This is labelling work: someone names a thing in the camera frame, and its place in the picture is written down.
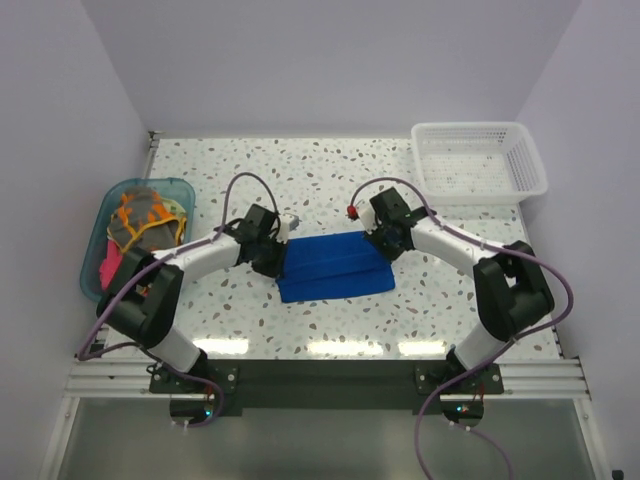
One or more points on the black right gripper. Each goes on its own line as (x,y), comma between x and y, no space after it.
(373,236)

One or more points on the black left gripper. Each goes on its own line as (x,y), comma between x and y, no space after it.
(273,270)

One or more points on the blue towel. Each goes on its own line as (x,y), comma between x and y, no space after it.
(336,266)

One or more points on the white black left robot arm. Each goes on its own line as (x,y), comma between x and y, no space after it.
(141,300)

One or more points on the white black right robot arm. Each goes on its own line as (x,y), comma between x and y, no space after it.
(511,291)

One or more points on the white plastic mesh basket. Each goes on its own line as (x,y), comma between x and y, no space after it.
(477,163)

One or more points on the green patterned towel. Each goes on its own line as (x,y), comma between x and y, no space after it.
(173,207)

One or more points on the teal plastic bin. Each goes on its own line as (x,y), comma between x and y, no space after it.
(175,189)

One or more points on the pink towel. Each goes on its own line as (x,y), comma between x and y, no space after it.
(110,264)

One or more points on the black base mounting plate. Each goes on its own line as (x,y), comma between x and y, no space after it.
(354,384)

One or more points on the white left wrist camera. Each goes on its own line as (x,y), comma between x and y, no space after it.
(287,224)

